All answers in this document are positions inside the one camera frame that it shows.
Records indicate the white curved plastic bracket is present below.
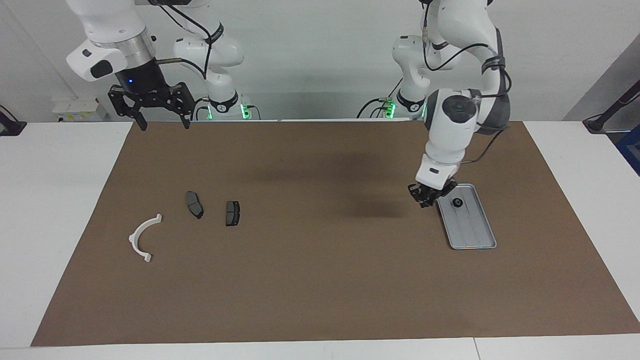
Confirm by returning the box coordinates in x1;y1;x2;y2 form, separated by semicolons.
128;213;163;263

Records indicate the black clamp mount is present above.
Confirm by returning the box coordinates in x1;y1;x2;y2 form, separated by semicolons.
0;105;27;137

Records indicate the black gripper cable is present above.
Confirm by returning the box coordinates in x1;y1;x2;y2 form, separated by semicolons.
150;0;216;81
422;0;513;166

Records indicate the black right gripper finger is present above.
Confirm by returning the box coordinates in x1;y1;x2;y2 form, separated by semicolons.
108;86;148;132
172;82;196;130

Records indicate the silver metal tray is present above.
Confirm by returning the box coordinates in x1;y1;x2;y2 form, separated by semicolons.
432;183;498;250

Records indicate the blue crate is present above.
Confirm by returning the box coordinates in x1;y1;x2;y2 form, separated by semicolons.
616;125;640;177

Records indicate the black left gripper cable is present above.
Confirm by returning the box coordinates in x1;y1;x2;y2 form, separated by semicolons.
422;0;513;166

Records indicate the brown table mat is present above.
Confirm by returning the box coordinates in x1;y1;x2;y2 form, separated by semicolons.
30;120;640;347

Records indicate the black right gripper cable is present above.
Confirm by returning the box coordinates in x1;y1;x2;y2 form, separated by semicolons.
150;0;216;81

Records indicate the curved dark grey brake pad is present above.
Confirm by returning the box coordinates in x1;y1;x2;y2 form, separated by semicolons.
185;191;204;220

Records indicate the black camera stand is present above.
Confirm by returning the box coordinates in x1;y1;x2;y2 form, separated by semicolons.
582;80;640;133

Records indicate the black left arm base cable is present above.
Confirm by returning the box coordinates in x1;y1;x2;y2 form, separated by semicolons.
356;77;403;119

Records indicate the white wall socket box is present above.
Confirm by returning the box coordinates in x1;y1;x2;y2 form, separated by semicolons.
52;97;108;122

